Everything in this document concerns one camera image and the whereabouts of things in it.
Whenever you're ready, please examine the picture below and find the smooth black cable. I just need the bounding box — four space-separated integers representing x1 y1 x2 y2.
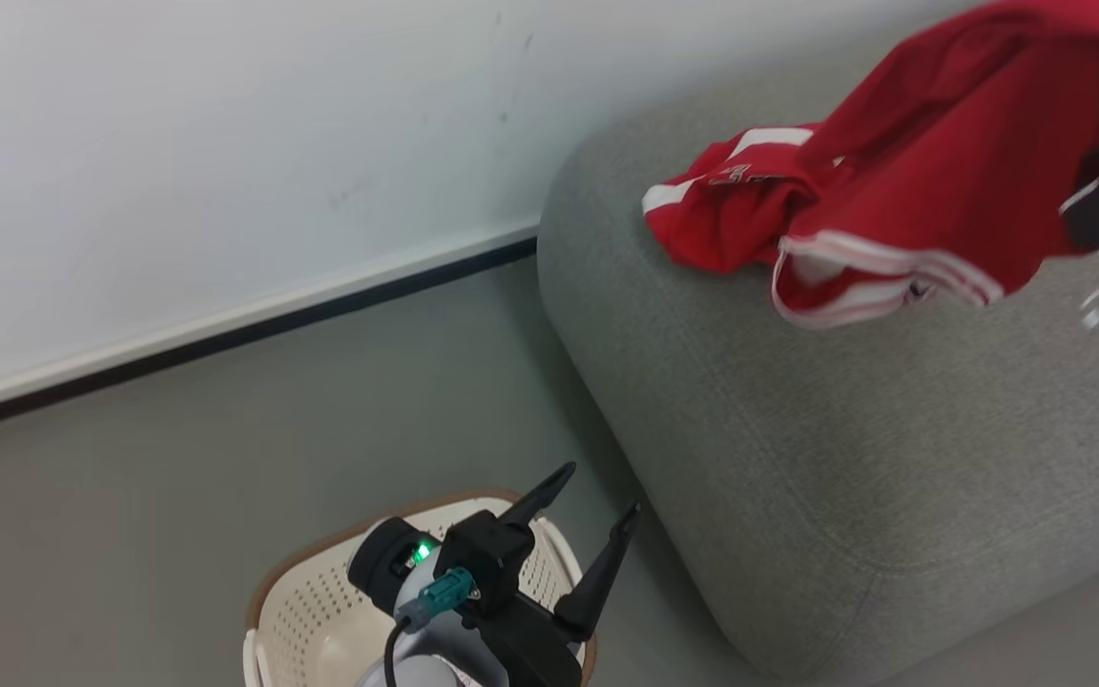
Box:
382 618 417 687

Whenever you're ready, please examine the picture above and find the red and white clothing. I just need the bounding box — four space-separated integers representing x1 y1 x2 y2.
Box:
642 0 1099 331

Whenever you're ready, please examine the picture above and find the black wall baseboard strip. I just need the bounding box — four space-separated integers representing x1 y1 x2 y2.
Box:
0 237 538 440

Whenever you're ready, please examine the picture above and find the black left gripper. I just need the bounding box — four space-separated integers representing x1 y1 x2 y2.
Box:
473 463 642 687

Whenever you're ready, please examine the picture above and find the beige plastic laundry basket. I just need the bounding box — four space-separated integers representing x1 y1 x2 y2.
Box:
244 489 598 687

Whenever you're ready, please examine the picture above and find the grey fabric sofa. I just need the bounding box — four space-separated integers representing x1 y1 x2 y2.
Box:
537 29 1099 684

